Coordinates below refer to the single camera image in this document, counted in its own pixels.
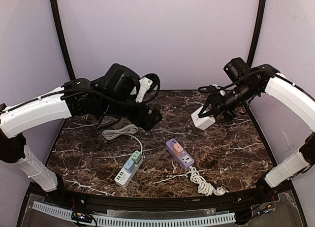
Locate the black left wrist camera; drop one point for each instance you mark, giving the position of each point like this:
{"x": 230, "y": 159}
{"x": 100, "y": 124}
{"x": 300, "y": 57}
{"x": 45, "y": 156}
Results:
{"x": 121, "y": 82}

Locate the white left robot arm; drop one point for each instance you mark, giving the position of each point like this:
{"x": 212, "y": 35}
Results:
{"x": 74, "y": 98}

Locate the black frame post left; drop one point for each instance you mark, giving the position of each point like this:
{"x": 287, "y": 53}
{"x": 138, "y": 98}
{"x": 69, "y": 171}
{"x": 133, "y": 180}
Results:
{"x": 61, "y": 39}

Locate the blue plug adapter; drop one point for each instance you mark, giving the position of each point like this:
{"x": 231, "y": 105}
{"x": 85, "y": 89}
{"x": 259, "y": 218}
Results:
{"x": 129, "y": 166}

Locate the white cube socket adapter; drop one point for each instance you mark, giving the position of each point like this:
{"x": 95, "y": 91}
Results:
{"x": 202, "y": 123}

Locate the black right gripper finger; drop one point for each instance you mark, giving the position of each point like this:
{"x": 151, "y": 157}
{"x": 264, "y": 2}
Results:
{"x": 213, "y": 114}
{"x": 208, "y": 105}

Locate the green plug adapter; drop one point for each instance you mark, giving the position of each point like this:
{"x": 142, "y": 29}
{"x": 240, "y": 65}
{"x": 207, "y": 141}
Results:
{"x": 136, "y": 157}

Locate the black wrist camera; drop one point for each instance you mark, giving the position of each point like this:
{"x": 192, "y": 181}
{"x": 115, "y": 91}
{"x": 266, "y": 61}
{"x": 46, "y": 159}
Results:
{"x": 236, "y": 69}
{"x": 121, "y": 82}

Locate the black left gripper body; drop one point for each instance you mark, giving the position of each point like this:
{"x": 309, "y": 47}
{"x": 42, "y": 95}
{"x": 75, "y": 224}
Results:
{"x": 149, "y": 117}

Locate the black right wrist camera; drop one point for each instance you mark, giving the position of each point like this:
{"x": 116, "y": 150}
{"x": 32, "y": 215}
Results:
{"x": 236, "y": 69}

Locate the black front table rail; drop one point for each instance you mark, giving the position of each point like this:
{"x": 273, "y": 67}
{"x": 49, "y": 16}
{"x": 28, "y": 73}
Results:
{"x": 240, "y": 201}

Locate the white slotted cable duct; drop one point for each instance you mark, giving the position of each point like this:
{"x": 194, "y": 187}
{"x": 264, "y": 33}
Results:
{"x": 126, "y": 219}

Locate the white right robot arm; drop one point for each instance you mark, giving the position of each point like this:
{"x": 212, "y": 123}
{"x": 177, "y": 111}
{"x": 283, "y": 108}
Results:
{"x": 285, "y": 132}

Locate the white power strip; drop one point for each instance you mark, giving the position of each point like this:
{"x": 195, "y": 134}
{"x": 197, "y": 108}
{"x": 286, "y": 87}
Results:
{"x": 123, "y": 178}

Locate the pink plug adapter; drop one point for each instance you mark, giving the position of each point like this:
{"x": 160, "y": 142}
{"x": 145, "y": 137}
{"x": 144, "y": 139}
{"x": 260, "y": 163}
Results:
{"x": 178, "y": 150}

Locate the purple power strip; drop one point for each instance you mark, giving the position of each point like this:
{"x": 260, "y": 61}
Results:
{"x": 186, "y": 161}

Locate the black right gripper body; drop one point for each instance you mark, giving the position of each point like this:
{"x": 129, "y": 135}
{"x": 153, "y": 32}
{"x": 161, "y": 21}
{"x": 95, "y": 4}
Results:
{"x": 216, "y": 105}

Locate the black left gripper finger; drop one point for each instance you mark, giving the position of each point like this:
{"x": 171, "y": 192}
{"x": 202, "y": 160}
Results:
{"x": 148, "y": 125}
{"x": 156, "y": 115}

